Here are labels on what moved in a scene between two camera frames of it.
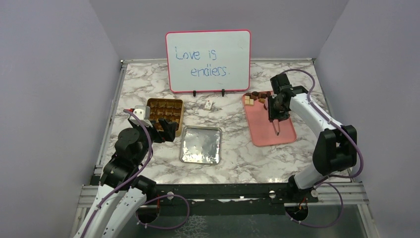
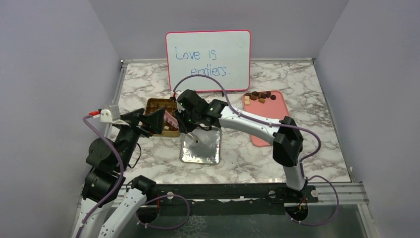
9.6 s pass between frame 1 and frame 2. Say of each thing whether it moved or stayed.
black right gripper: moved
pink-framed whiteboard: stayed
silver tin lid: stayed
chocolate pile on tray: stayed
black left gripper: moved
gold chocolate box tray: stayed
